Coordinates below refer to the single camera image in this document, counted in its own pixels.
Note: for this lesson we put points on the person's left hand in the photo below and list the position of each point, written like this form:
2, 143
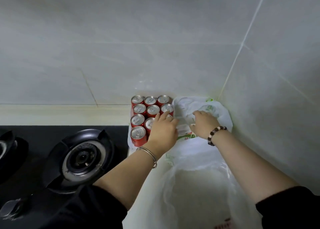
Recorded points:
163, 136

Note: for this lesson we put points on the person's right hand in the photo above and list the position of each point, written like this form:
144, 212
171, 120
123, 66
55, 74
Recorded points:
206, 124

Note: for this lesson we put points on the group of red cans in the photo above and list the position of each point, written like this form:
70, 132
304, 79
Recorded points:
138, 121

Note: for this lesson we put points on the person's right forearm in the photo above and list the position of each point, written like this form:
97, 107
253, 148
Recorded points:
250, 166

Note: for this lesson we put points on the person's black left sleeve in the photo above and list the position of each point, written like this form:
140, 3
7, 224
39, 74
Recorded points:
95, 208

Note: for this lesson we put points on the person's black sleeve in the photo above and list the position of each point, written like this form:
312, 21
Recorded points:
95, 208
292, 208

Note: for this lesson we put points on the person's black right sleeve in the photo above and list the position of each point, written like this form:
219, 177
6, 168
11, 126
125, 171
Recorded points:
292, 208

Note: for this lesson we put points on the silver bangle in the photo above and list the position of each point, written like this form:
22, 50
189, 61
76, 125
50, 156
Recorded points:
151, 156

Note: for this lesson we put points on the clear red print plastic bag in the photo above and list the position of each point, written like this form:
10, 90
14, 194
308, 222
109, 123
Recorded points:
200, 198

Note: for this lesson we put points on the black glass gas hob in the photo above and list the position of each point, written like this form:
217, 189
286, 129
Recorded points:
25, 146

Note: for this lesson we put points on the black stove knob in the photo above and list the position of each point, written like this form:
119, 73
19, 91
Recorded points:
11, 208

